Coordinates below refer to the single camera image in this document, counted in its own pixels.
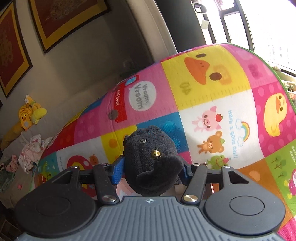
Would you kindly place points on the grey sofa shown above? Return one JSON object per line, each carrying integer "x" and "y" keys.
{"x": 61, "y": 130}

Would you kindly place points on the yellow duck plush toy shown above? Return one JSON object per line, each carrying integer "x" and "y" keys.
{"x": 29, "y": 114}

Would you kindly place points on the colourful cartoon play mat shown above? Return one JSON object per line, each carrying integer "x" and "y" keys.
{"x": 220, "y": 104}

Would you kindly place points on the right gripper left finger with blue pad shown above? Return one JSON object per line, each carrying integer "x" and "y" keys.
{"x": 106, "y": 179}

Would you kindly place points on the white pink crumpled cloth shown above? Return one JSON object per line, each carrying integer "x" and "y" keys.
{"x": 31, "y": 153}

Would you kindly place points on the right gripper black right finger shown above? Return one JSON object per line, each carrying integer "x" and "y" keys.
{"x": 194, "y": 177}

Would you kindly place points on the black plush bear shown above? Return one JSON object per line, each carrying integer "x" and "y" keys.
{"x": 150, "y": 142}

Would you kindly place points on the pink plush toy on sofa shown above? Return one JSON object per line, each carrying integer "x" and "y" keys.
{"x": 10, "y": 165}

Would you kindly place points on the framed red gold picture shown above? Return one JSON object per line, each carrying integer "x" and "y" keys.
{"x": 56, "y": 20}

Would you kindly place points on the pink cardboard box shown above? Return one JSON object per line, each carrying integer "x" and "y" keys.
{"x": 150, "y": 177}

